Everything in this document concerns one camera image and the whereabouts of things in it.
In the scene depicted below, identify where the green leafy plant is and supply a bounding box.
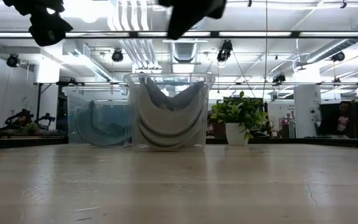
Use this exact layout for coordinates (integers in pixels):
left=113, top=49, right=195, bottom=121
left=209, top=91, right=270, bottom=141

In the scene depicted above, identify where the white plant pot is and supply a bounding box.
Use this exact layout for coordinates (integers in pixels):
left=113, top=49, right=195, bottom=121
left=224, top=122, right=250, bottom=146

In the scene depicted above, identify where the black background table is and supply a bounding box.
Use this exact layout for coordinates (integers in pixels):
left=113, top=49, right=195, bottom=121
left=0, top=134, right=70, bottom=151
left=205, top=136, right=358, bottom=149

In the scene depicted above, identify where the white round pillar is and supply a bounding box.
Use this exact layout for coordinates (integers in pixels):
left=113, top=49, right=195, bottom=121
left=293, top=85, right=323, bottom=138

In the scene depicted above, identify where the thin hanging cable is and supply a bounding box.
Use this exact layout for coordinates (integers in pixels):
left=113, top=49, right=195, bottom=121
left=262, top=0, right=269, bottom=100

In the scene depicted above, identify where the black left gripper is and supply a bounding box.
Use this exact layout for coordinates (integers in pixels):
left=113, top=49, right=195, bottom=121
left=3, top=0, right=73, bottom=47

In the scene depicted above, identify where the clear plastic storage bin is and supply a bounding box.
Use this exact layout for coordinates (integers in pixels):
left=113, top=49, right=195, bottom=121
left=62, top=85, right=134, bottom=148
left=123, top=72, right=216, bottom=153

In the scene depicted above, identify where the bucket hat in bin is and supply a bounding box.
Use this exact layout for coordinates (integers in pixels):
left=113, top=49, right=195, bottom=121
left=75, top=101, right=132, bottom=146

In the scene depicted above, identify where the small background plant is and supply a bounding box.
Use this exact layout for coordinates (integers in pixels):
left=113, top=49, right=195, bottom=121
left=25, top=122, right=40, bottom=135

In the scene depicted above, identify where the ceiling air vent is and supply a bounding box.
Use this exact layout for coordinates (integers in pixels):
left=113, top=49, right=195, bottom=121
left=170, top=41, right=199, bottom=63

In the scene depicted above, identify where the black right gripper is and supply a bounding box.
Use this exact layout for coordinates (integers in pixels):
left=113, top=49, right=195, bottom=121
left=157, top=0, right=228, bottom=40

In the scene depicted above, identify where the silver ceiling duct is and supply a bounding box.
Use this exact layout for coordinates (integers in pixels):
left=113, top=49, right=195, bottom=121
left=305, top=14, right=358, bottom=65

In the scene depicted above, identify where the person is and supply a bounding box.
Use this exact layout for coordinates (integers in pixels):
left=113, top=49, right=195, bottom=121
left=321, top=101, right=354, bottom=138

